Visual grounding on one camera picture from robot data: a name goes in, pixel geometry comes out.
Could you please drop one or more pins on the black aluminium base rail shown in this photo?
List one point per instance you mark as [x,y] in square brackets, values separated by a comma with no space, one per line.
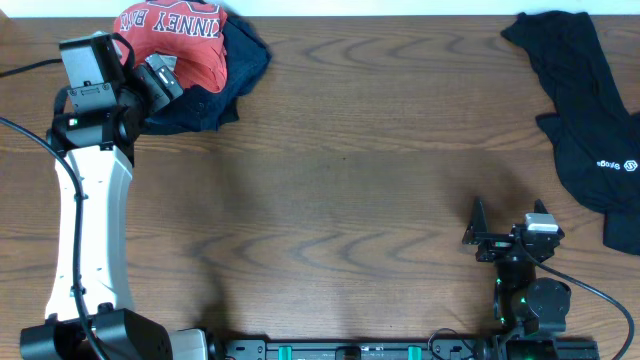
[439,348]

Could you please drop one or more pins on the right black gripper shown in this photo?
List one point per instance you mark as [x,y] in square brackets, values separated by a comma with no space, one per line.
[477,233]

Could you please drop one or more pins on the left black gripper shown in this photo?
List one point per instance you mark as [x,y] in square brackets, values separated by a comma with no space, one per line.
[142,77]

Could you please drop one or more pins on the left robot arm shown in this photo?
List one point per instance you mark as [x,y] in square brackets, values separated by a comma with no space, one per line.
[97,119]

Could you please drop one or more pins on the red printed t-shirt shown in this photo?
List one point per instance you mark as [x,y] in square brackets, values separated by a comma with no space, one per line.
[192,31]

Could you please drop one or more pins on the black garment with white logo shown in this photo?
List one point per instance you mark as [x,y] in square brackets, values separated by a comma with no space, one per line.
[595,139]

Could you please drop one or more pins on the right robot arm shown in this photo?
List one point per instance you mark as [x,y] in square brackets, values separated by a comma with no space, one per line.
[532,310]

